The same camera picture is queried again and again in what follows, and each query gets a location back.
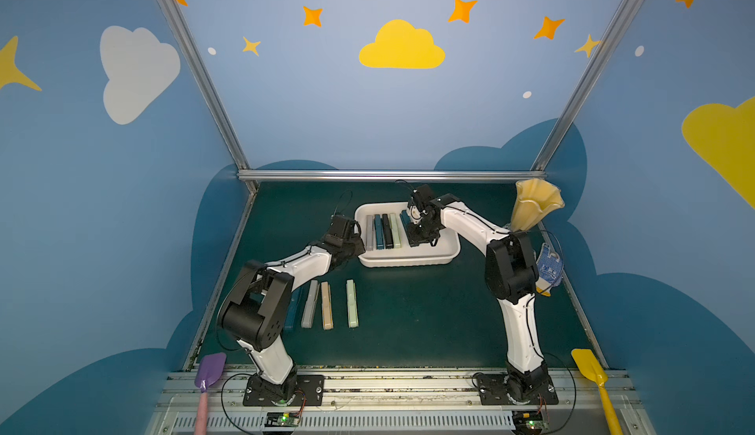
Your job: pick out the white plastic storage box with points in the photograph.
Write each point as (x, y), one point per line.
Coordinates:
(447, 248)

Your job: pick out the aluminium rail base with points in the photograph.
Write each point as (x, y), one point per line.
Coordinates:
(404, 401)

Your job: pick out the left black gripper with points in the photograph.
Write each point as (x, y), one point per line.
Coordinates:
(352, 243)

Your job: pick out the left aluminium frame post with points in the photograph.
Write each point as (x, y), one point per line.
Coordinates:
(182, 33)

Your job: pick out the green circuit board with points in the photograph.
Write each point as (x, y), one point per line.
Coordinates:
(282, 421)
(529, 423)

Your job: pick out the aluminium frame rear bar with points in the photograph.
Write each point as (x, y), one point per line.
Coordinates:
(386, 176)

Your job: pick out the right green circuit board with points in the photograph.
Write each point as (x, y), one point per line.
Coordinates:
(529, 423)

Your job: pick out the yellow toy shovel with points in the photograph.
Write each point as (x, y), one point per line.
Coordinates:
(590, 368)

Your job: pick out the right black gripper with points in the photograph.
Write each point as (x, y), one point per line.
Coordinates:
(423, 229)

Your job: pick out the black pliers group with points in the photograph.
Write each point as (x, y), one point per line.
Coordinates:
(387, 232)

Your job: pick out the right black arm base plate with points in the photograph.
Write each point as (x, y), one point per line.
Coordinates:
(498, 389)

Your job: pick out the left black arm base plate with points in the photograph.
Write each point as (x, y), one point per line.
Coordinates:
(307, 389)

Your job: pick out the aluminium frame post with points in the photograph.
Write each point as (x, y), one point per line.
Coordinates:
(182, 33)
(619, 24)

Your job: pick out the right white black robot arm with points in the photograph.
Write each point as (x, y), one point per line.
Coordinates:
(511, 275)

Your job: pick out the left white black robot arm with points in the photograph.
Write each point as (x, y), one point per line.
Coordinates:
(254, 311)

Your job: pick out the purple toy shovel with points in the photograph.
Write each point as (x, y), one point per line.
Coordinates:
(209, 372)

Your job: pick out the beige pliers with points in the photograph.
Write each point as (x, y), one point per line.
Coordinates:
(327, 316)

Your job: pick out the yellow ruffled glass vase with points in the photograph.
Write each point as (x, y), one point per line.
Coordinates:
(536, 198)

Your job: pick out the blue white work glove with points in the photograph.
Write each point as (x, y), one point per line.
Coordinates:
(550, 269)

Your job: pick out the right aluminium frame post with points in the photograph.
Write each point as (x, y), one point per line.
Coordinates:
(619, 24)

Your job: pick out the left green circuit board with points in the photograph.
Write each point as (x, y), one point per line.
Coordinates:
(282, 421)

